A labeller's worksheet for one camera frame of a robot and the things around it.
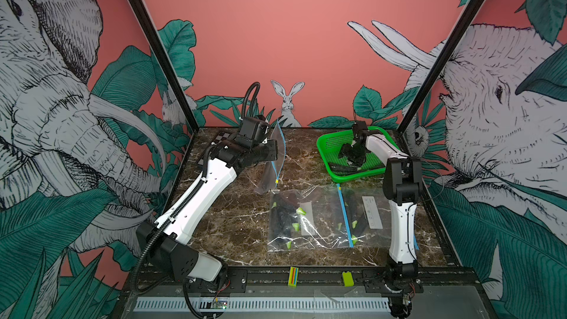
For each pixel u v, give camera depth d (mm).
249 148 544
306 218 837
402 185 613
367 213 859
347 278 750
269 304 702
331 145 1113
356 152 924
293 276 730
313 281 750
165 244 384
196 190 440
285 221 853
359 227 853
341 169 1007
